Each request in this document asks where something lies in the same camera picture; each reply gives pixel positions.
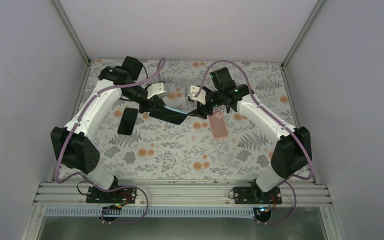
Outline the floral patterned table mat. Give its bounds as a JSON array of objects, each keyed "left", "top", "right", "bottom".
[{"left": 81, "top": 59, "right": 297, "bottom": 180}]

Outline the black phone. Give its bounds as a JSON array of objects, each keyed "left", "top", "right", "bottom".
[
  {"left": 117, "top": 107, "right": 139, "bottom": 136},
  {"left": 148, "top": 105, "right": 188, "bottom": 125}
]

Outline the pink phone case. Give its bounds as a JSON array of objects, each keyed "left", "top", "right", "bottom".
[{"left": 208, "top": 110, "right": 228, "bottom": 139}]

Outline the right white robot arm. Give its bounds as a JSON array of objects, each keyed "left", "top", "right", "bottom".
[{"left": 186, "top": 67, "right": 311, "bottom": 204}]

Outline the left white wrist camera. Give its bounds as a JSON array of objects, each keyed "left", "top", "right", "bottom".
[{"left": 146, "top": 81, "right": 169, "bottom": 99}]

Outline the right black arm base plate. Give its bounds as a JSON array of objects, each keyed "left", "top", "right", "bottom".
[{"left": 232, "top": 186, "right": 283, "bottom": 205}]

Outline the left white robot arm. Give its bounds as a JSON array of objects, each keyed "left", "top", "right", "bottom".
[{"left": 50, "top": 57, "right": 166, "bottom": 203}]

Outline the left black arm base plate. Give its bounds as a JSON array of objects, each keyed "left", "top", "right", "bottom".
[{"left": 85, "top": 186, "right": 137, "bottom": 205}]

